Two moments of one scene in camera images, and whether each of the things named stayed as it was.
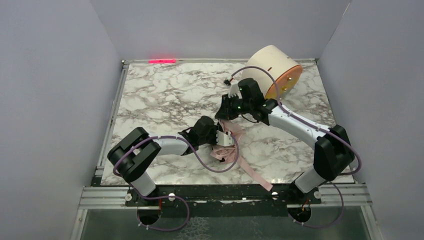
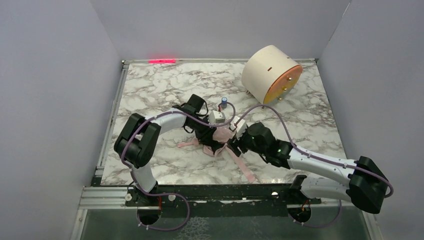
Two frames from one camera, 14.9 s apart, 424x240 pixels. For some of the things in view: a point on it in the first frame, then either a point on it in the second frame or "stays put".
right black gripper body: (225, 109) -> (236, 144)
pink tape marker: (162, 61) stays put
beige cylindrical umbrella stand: (287, 72) stays put
